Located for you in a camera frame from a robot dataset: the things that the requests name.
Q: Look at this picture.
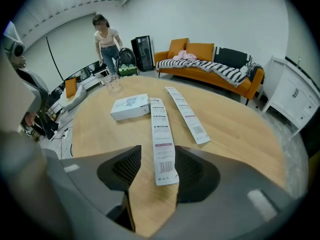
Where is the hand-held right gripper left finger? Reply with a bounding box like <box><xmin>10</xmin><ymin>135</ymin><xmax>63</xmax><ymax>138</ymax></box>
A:
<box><xmin>59</xmin><ymin>145</ymin><xmax>143</xmax><ymax>233</ymax></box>

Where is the black white striped blanket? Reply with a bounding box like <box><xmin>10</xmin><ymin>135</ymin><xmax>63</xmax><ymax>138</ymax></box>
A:
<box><xmin>155</xmin><ymin>46</ymin><xmax>264</xmax><ymax>88</ymax></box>

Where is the orange sofa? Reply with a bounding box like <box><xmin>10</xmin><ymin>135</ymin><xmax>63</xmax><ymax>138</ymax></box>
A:
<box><xmin>153</xmin><ymin>37</ymin><xmax>265</xmax><ymax>107</ymax></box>

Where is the wooden coffee table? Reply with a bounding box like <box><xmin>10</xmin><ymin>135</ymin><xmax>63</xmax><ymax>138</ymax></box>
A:
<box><xmin>71</xmin><ymin>75</ymin><xmax>287</xmax><ymax>239</ymax></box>

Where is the grey white beanbag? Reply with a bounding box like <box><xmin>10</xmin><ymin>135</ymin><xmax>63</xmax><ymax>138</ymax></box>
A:
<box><xmin>59</xmin><ymin>85</ymin><xmax>88</xmax><ymax>112</ymax></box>

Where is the pink garment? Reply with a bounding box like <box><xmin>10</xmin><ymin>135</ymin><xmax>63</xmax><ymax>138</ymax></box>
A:
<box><xmin>172</xmin><ymin>49</ymin><xmax>198</xmax><ymax>61</ymax></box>

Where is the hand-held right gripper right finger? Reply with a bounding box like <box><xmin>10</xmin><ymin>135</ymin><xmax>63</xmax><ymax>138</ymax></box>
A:
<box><xmin>159</xmin><ymin>145</ymin><xmax>297</xmax><ymax>240</ymax></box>

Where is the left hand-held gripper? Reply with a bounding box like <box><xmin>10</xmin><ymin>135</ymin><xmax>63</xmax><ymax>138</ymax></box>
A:
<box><xmin>2</xmin><ymin>20</ymin><xmax>50</xmax><ymax>115</ymax></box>

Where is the black glass-door cabinet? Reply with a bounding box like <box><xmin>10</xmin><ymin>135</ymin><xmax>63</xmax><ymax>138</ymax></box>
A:
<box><xmin>130</xmin><ymin>35</ymin><xmax>155</xmax><ymax>73</ymax></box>

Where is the white power strip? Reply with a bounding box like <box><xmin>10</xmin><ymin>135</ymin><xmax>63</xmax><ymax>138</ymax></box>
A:
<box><xmin>61</xmin><ymin>126</ymin><xmax>72</xmax><ymax>141</ymax></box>

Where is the orange cushion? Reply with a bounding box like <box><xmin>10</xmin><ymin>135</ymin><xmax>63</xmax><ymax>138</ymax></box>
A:
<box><xmin>64</xmin><ymin>77</ymin><xmax>78</xmax><ymax>99</ymax></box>
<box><xmin>166</xmin><ymin>37</ymin><xmax>190</xmax><ymax>60</ymax></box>
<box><xmin>185</xmin><ymin>42</ymin><xmax>216</xmax><ymax>62</ymax></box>

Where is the white sideboard cabinet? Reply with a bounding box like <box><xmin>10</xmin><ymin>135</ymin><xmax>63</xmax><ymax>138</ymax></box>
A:
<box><xmin>261</xmin><ymin>55</ymin><xmax>320</xmax><ymax>135</ymax></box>

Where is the white box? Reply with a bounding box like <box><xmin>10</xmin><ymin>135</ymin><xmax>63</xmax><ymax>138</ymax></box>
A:
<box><xmin>110</xmin><ymin>93</ymin><xmax>151</xmax><ymax>122</ymax></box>

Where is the clear glass cup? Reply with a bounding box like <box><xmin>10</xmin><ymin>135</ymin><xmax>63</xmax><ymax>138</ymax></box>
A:
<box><xmin>102</xmin><ymin>72</ymin><xmax>122</xmax><ymax>95</ymax></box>

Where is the left hand-held gripper camera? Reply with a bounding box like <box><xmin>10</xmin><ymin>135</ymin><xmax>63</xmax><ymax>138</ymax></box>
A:
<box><xmin>6</xmin><ymin>39</ymin><xmax>26</xmax><ymax>60</ymax></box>

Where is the white low cabinet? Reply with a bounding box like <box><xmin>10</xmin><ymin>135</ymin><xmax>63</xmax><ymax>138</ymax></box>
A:
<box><xmin>79</xmin><ymin>68</ymin><xmax>111</xmax><ymax>87</ymax></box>

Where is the white roller blind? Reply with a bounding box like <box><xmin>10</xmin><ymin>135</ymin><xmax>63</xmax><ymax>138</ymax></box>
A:
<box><xmin>46</xmin><ymin>13</ymin><xmax>98</xmax><ymax>81</ymax></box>
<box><xmin>23</xmin><ymin>36</ymin><xmax>63</xmax><ymax>91</ymax></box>

